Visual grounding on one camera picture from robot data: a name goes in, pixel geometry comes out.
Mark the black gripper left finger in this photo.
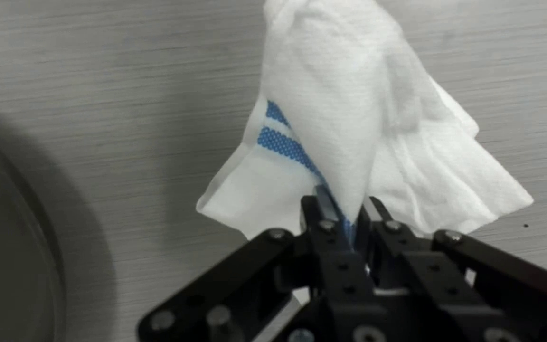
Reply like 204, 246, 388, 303
137, 195, 377, 342

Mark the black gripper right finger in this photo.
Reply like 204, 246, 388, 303
356, 196, 547, 342

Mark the small white blue-striped towel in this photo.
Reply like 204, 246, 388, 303
194, 0, 536, 242

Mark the black frying pan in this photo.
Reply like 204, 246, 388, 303
0, 122, 67, 342

